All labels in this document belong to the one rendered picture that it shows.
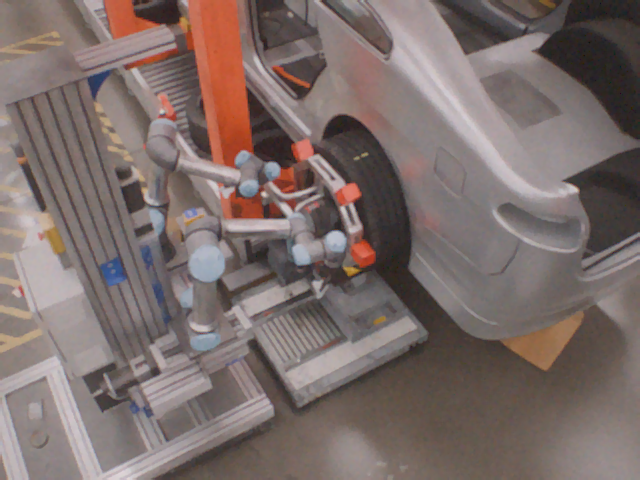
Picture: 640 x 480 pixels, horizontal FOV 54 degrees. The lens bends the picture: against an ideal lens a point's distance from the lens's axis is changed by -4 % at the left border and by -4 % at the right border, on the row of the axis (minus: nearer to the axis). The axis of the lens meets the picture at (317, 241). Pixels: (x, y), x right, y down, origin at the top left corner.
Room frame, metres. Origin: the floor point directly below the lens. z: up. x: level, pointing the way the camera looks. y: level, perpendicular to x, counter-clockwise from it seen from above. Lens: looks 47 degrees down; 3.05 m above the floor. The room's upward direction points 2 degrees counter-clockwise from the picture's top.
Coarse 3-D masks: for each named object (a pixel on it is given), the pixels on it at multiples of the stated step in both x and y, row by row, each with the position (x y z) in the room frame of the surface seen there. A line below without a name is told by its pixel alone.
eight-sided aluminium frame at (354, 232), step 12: (312, 156) 2.32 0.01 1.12; (300, 168) 2.38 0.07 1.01; (312, 168) 2.27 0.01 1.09; (324, 168) 2.26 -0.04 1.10; (300, 180) 2.45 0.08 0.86; (324, 180) 2.18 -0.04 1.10; (336, 180) 2.15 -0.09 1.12; (336, 204) 2.09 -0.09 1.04; (348, 204) 2.08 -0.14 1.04; (348, 216) 2.03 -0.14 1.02; (348, 228) 1.99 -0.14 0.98; (360, 228) 2.01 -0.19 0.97; (348, 240) 1.99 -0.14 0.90; (360, 240) 2.00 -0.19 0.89; (348, 252) 1.99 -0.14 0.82; (348, 264) 1.99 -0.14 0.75
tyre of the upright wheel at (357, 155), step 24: (312, 144) 2.47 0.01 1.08; (336, 144) 2.35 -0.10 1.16; (360, 144) 2.34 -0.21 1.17; (336, 168) 2.25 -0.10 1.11; (360, 168) 2.19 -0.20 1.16; (384, 168) 2.20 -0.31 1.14; (360, 192) 2.08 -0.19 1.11; (384, 192) 2.11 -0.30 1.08; (384, 216) 2.04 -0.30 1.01; (408, 216) 2.08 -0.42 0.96; (384, 240) 2.00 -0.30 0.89; (408, 240) 2.06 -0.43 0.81
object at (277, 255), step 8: (280, 240) 2.47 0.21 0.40; (272, 248) 2.42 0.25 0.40; (280, 248) 2.41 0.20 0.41; (272, 256) 2.38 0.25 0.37; (280, 256) 2.35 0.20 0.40; (272, 264) 2.39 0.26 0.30; (280, 264) 2.33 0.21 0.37; (288, 264) 2.33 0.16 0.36; (296, 264) 2.36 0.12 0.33; (312, 264) 2.52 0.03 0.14; (280, 272) 2.33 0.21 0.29; (288, 272) 2.33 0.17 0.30; (296, 272) 2.35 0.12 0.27; (304, 272) 2.50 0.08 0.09; (280, 280) 2.45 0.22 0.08; (288, 280) 2.44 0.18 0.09; (296, 280) 2.44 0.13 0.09
